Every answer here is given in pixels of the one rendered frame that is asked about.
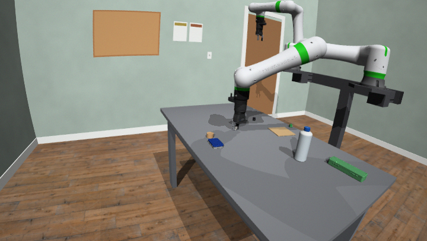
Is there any grey bottle with blue cap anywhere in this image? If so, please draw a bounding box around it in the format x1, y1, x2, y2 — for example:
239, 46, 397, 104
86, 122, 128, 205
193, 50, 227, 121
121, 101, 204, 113
294, 126, 313, 162

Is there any tan flat mat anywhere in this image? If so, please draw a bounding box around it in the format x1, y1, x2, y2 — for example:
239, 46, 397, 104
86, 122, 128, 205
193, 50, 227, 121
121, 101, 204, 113
268, 127, 296, 137

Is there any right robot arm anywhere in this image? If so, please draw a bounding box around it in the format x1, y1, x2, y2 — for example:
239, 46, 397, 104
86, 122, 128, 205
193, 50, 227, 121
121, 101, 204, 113
248, 1, 304, 50

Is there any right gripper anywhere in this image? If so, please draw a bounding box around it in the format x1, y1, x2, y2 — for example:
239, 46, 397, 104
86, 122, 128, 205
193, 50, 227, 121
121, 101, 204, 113
255, 17, 266, 41

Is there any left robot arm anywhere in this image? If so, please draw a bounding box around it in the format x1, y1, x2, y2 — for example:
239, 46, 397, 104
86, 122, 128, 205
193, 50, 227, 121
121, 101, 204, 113
234, 36, 390, 91

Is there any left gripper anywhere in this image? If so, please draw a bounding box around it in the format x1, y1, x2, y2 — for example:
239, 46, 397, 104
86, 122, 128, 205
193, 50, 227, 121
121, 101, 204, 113
228, 89, 250, 131

